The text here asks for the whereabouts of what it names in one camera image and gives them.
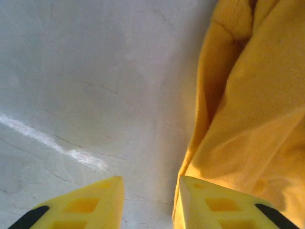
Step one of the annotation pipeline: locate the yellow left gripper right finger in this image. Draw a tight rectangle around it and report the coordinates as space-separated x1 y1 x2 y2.
178 176 300 229

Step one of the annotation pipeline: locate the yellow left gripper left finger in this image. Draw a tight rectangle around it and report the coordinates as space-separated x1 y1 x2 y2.
8 176 125 229

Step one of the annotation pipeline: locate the yellow t-shirt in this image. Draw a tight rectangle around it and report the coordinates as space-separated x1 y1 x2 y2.
172 0 305 229

